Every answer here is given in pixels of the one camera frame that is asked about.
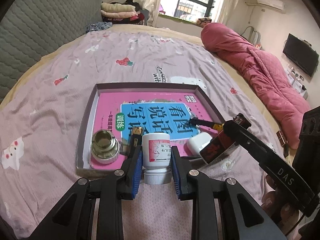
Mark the white jar lid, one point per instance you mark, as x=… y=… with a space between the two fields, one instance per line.
x=124 y=148

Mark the white medicine bottle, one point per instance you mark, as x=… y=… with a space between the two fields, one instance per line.
x=156 y=150

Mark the white air conditioner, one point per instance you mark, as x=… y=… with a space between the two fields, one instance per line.
x=276 y=4

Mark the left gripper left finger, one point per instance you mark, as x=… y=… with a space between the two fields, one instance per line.
x=72 y=216

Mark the dark cardboard box tray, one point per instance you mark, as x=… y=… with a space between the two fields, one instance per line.
x=124 y=87

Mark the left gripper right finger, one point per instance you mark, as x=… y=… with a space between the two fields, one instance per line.
x=220 y=208

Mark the red quilted blanket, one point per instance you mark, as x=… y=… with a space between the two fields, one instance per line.
x=264 y=73

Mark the yellow black wristwatch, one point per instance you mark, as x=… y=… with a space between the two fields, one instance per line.
x=199 y=122

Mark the red lighter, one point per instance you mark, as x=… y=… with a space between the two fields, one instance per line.
x=218 y=145

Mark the metallic round jar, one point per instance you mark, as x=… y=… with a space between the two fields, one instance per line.
x=104 y=147

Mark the black small object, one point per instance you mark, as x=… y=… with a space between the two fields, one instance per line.
x=286 y=151

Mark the black wall television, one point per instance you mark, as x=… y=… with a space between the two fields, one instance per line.
x=301 y=54

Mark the brown small box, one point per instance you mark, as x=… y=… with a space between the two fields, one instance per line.
x=281 y=138

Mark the pink printed bed sheet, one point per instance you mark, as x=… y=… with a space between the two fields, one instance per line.
x=46 y=112

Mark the stack of folded clothes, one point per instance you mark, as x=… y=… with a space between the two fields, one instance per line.
x=129 y=12

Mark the grey quilted headboard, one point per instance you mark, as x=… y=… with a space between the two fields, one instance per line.
x=31 y=29

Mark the person's hand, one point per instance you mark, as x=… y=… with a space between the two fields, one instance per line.
x=275 y=205

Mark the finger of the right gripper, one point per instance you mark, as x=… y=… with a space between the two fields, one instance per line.
x=254 y=146
x=242 y=120

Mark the blue patterned cloth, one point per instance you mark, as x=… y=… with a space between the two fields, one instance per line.
x=99 y=26

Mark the pink and blue book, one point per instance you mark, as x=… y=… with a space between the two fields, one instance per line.
x=167 y=112

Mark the white earbuds case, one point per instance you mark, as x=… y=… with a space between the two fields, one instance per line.
x=198 y=142

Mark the black faceted lipstick tube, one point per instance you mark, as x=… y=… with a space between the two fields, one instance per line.
x=135 y=140

